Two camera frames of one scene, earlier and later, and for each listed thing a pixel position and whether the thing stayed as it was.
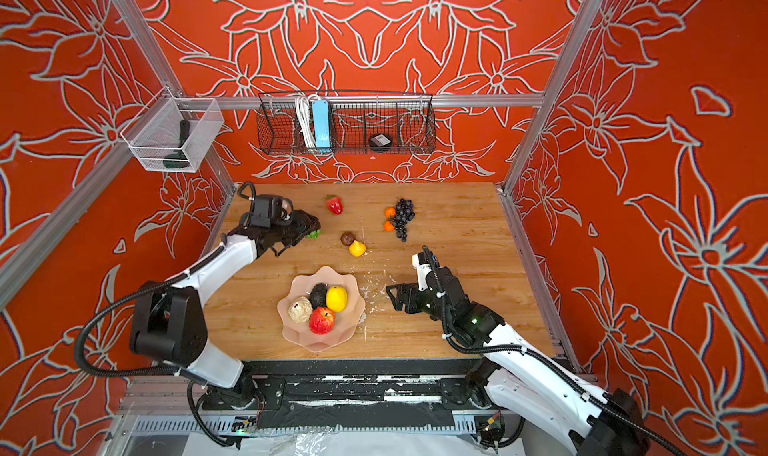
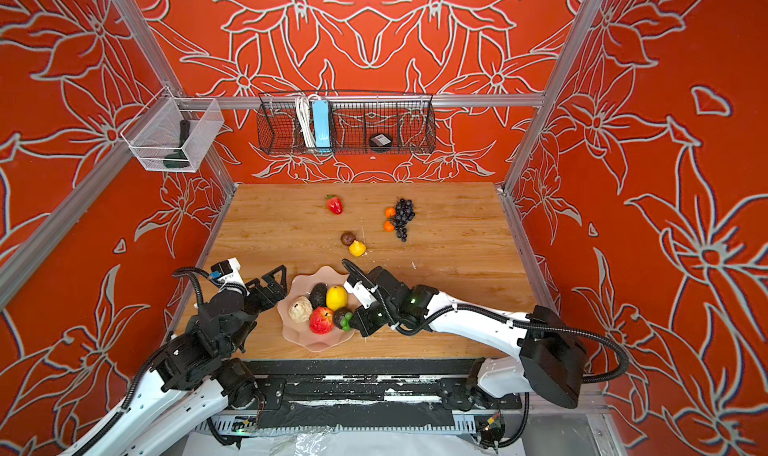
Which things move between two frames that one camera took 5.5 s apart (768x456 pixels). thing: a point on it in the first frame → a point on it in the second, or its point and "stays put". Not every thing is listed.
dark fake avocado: (319, 295) stays put
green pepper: (314, 235) → (340, 314)
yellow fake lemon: (337, 299) stays put
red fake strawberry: (335, 204) stays put
